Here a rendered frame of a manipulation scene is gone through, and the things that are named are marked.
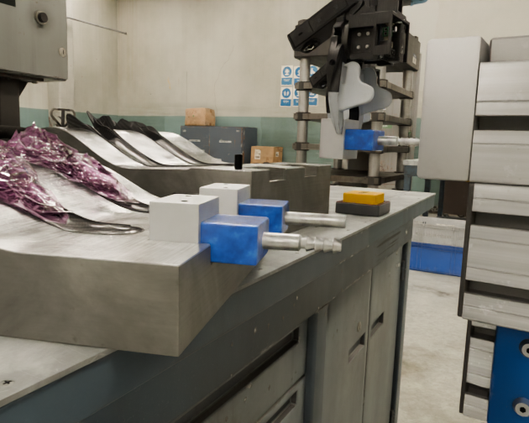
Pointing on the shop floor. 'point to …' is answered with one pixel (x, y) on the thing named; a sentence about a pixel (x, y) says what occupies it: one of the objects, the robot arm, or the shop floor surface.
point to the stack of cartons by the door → (259, 154)
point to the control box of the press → (20, 53)
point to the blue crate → (436, 258)
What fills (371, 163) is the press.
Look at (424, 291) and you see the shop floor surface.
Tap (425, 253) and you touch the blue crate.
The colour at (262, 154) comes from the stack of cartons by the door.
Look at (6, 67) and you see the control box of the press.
